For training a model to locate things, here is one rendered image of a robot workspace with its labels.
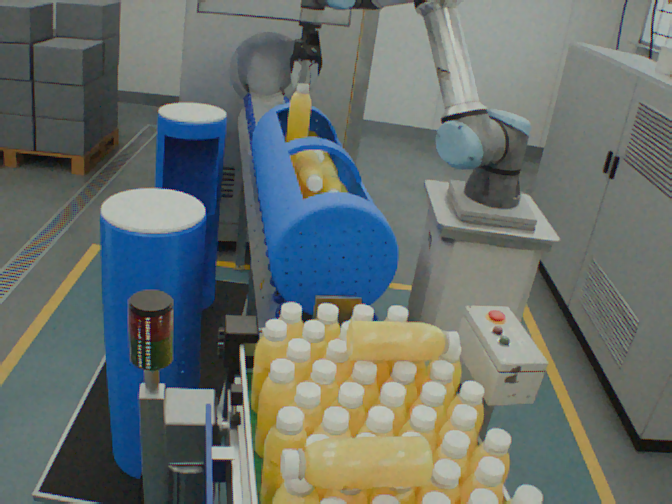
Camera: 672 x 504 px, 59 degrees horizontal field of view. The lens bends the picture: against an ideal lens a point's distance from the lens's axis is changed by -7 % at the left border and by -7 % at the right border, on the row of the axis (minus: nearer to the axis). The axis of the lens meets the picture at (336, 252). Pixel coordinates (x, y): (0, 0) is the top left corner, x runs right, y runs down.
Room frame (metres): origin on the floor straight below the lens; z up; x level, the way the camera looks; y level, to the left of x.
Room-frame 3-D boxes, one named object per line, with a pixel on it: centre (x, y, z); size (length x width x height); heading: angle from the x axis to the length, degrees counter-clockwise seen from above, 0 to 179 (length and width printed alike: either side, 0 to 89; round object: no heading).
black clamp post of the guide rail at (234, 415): (0.92, 0.14, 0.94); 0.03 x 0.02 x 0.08; 13
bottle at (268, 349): (0.98, 0.09, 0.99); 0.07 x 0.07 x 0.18
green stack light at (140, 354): (0.73, 0.24, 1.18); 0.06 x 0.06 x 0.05
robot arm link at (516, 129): (1.59, -0.38, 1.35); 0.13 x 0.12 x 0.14; 132
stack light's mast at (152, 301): (0.73, 0.24, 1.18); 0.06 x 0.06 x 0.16
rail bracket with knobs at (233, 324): (1.10, 0.16, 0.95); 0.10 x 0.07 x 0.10; 103
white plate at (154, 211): (1.53, 0.50, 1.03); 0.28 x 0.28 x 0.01
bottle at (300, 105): (1.99, 0.18, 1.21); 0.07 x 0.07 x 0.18
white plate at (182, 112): (2.52, 0.67, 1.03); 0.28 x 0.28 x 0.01
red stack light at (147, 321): (0.73, 0.24, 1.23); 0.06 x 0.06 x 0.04
